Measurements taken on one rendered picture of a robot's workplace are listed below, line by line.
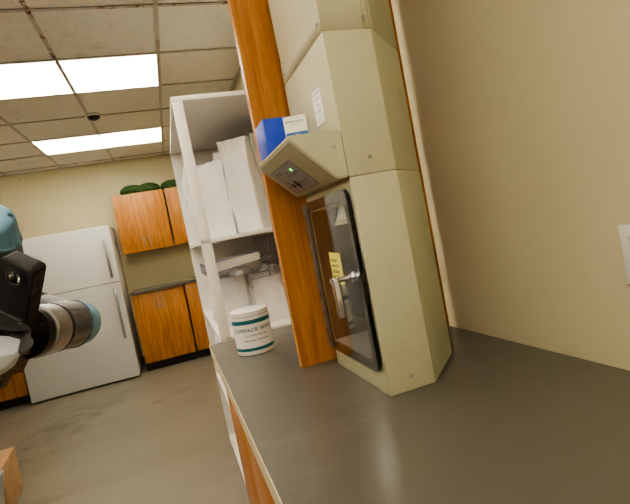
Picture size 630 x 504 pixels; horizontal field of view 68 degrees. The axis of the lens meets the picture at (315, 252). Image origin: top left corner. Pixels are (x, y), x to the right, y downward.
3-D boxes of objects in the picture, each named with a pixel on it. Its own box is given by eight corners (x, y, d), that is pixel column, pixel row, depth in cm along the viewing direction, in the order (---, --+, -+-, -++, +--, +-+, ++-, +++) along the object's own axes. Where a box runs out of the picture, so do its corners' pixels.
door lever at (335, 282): (362, 314, 100) (358, 312, 103) (354, 271, 100) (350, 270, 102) (340, 320, 99) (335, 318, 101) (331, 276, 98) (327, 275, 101)
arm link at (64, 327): (81, 316, 69) (32, 293, 69) (65, 319, 64) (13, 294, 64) (58, 363, 68) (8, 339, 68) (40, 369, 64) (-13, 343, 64)
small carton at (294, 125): (309, 144, 106) (304, 118, 106) (310, 140, 101) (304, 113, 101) (288, 148, 106) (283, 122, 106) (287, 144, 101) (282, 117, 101)
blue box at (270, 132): (297, 158, 124) (290, 125, 123) (308, 150, 114) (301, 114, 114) (261, 164, 121) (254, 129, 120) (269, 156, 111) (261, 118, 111)
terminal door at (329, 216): (334, 346, 127) (306, 203, 125) (382, 373, 98) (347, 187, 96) (331, 347, 127) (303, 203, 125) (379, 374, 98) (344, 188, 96)
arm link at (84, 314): (49, 335, 79) (96, 351, 79) (8, 344, 68) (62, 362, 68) (65, 291, 80) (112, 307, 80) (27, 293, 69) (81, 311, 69)
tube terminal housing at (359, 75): (416, 340, 136) (367, 78, 132) (488, 365, 105) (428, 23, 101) (337, 363, 129) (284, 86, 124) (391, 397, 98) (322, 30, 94)
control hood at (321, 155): (305, 196, 126) (298, 159, 126) (349, 176, 95) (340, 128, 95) (264, 203, 123) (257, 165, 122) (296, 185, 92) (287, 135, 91)
